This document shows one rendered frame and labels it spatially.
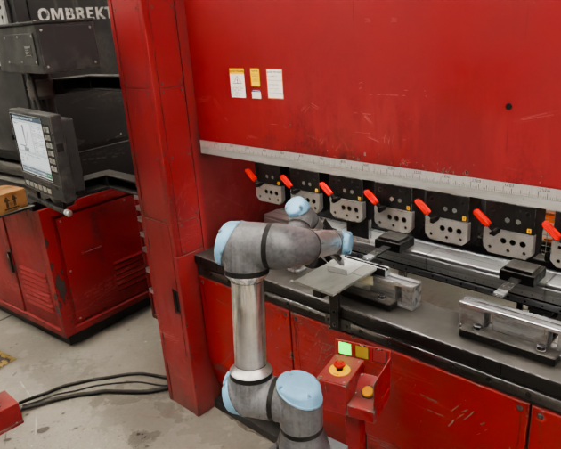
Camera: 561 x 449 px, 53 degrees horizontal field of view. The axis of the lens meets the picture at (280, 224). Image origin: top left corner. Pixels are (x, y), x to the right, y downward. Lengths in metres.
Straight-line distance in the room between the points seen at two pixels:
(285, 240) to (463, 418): 0.98
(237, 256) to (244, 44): 1.13
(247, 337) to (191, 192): 1.27
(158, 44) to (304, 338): 1.34
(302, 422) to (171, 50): 1.63
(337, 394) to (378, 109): 0.94
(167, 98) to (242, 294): 1.28
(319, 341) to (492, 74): 1.19
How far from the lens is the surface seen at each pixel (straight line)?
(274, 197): 2.34
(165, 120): 2.52
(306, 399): 1.50
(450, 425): 2.12
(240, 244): 1.39
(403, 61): 1.88
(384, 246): 2.33
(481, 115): 1.77
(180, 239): 2.65
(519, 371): 1.87
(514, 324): 1.95
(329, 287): 2.01
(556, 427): 1.93
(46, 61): 2.43
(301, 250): 1.38
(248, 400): 1.56
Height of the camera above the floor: 1.89
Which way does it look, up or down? 20 degrees down
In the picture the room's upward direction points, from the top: 4 degrees counter-clockwise
